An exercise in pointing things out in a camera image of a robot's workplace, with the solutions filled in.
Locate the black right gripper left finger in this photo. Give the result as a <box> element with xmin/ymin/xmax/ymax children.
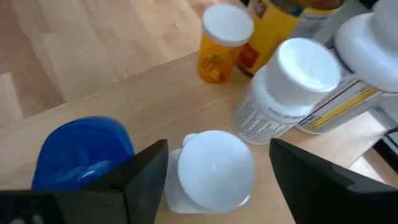
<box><xmin>0</xmin><ymin>139</ymin><xmax>170</xmax><ymax>224</ymax></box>

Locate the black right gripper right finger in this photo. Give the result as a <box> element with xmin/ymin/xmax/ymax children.
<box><xmin>269</xmin><ymin>138</ymin><xmax>398</xmax><ymax>224</ymax></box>

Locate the blue cap bottle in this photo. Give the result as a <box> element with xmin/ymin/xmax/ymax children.
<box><xmin>30</xmin><ymin>116</ymin><xmax>136</xmax><ymax>191</ymax></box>

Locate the white bottle white cap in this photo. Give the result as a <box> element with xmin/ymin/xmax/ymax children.
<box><xmin>164</xmin><ymin>129</ymin><xmax>256</xmax><ymax>215</ymax></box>
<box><xmin>234</xmin><ymin>37</ymin><xmax>343</xmax><ymax>146</ymax></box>

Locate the large white bottle yellow label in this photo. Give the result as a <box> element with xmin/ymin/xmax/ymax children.
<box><xmin>297</xmin><ymin>0</ymin><xmax>398</xmax><ymax>135</ymax></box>

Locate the amber bottle yellow cap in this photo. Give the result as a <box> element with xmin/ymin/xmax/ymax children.
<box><xmin>236</xmin><ymin>0</ymin><xmax>346</xmax><ymax>78</ymax></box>

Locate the wide orange vial white cap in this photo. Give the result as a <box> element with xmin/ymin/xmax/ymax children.
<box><xmin>197</xmin><ymin>3</ymin><xmax>255</xmax><ymax>85</ymax></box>

